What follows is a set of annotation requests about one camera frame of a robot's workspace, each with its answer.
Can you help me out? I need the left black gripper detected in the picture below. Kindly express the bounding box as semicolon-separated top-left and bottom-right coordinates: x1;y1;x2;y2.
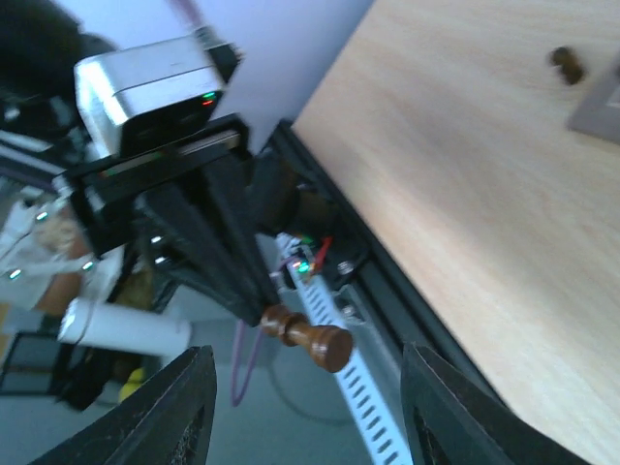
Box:
67;115;280;326

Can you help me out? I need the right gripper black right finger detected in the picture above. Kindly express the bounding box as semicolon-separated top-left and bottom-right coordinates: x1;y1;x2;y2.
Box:
401;343;587;465

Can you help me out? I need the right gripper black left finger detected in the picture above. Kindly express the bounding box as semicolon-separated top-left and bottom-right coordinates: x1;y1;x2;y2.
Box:
33;346;216;465

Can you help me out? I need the dark knight piece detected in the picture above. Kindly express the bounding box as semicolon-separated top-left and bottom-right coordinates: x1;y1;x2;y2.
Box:
549;46;586;85

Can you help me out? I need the wooden chess board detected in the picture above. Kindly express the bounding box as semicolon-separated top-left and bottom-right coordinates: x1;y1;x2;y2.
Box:
567;55;619;144

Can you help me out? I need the purple cable loop front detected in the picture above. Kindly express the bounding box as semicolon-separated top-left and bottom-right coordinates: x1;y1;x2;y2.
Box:
230;319;265;408

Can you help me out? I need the white slotted cable duct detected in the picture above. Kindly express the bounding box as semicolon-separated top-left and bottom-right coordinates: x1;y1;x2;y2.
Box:
287;263;414;464

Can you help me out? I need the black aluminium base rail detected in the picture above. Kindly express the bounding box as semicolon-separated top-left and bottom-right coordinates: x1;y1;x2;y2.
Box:
265;119;506;406

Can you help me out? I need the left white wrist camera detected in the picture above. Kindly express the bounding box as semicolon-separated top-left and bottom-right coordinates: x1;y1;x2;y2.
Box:
74;36;239;159

